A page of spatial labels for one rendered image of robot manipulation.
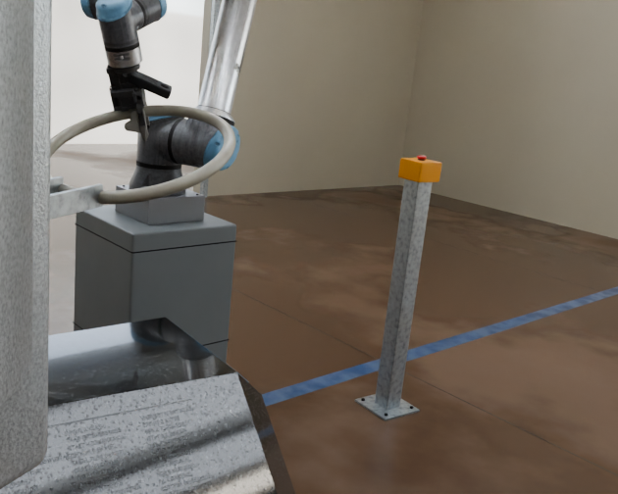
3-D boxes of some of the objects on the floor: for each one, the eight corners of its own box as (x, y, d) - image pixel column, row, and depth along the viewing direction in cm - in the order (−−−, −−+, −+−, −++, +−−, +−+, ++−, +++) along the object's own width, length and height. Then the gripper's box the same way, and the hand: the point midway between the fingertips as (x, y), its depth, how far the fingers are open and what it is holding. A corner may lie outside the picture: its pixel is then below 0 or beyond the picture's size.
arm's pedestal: (52, 426, 267) (54, 204, 246) (168, 394, 300) (179, 197, 279) (117, 491, 232) (126, 239, 211) (239, 447, 266) (258, 225, 244)
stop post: (419, 411, 309) (457, 163, 282) (385, 421, 297) (421, 163, 270) (387, 392, 324) (421, 154, 297) (354, 401, 312) (386, 154, 285)
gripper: (109, 57, 192) (125, 129, 204) (103, 74, 182) (121, 149, 194) (140, 54, 193) (155, 126, 205) (137, 71, 183) (152, 145, 195)
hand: (147, 132), depth 199 cm, fingers open, 5 cm apart
